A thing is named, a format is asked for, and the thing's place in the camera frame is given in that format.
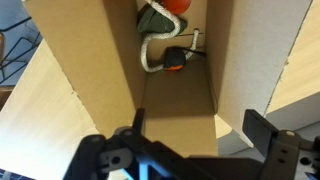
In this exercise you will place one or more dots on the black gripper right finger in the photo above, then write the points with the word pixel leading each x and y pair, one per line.
pixel 276 150

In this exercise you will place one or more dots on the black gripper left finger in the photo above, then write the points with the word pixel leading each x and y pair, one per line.
pixel 91 153

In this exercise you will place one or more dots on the brown cardboard box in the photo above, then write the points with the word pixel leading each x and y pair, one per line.
pixel 93 60

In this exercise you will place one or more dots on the orange black measuring tape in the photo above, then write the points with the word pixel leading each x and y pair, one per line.
pixel 175 58

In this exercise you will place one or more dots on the red turnip plushie green leaves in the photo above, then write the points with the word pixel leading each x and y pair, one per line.
pixel 155 21

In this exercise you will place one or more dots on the brown chair metal legs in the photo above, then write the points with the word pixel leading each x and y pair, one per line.
pixel 13 50

